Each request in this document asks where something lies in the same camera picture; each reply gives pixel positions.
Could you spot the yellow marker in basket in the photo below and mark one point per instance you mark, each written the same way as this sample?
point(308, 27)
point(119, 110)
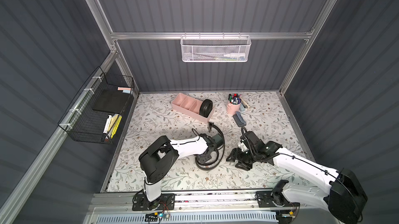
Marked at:
point(113, 126)

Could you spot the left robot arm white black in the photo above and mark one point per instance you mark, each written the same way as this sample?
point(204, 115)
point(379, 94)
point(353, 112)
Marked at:
point(159, 157)

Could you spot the black wire wall basket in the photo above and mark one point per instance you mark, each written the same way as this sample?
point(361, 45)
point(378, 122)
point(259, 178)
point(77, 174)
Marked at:
point(105, 95)

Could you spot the grey blue stapler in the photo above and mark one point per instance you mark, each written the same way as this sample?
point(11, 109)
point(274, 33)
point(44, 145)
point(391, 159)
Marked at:
point(239, 119)

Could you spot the white perforated front panel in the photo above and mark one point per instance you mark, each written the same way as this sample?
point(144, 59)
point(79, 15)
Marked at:
point(238, 217)

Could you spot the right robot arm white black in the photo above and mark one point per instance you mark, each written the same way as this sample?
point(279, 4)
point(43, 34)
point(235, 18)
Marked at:
point(336, 191)

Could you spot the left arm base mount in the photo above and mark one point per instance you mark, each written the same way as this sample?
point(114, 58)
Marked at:
point(165, 202)

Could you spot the white wire mesh basket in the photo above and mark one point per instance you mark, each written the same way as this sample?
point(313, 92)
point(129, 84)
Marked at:
point(215, 48)

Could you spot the aluminium front rail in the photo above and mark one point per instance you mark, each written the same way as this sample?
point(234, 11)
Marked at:
point(214, 199)

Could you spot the long black belt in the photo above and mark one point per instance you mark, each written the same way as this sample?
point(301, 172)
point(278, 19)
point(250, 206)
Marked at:
point(205, 108)

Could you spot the pink compartment storage box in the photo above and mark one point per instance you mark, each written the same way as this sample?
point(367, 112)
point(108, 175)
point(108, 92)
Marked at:
point(190, 107)

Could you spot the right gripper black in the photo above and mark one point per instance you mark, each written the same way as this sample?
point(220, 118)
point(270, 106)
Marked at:
point(247, 157)

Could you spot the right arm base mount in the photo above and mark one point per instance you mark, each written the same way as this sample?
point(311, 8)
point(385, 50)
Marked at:
point(270, 199)

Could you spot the pink pen cup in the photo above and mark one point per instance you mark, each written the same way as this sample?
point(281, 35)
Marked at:
point(234, 103)

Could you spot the black belt with end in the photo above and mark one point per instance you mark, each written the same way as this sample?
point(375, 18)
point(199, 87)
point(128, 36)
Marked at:
point(212, 156)

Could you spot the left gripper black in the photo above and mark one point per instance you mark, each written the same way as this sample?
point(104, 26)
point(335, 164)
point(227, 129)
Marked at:
point(210, 152)

